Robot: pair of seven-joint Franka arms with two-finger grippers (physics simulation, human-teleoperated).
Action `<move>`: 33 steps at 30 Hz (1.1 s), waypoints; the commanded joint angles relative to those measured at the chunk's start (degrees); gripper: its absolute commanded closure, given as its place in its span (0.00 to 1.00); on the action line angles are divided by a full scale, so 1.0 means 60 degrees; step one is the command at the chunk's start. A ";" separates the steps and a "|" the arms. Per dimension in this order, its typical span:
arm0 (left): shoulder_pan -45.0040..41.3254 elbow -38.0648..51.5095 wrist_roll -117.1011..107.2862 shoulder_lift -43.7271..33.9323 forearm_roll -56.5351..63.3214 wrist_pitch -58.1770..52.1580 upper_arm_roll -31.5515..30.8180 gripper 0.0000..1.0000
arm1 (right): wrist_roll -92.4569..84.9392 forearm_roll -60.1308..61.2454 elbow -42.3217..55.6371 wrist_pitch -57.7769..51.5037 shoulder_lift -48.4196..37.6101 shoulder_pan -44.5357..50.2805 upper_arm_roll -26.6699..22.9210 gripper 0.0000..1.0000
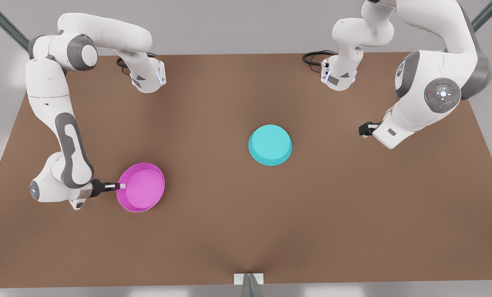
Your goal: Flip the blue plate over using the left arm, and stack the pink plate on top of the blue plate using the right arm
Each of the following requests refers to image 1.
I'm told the pink plate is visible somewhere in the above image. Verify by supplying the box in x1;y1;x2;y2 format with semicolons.
117;163;165;213

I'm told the blue plate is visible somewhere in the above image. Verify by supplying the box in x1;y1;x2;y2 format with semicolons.
248;124;293;167

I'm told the black cable loop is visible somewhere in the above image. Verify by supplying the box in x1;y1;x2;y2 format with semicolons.
116;52;157;75
302;50;337;73

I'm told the silver frame post with foot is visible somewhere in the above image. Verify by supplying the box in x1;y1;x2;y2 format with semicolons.
234;273;264;297

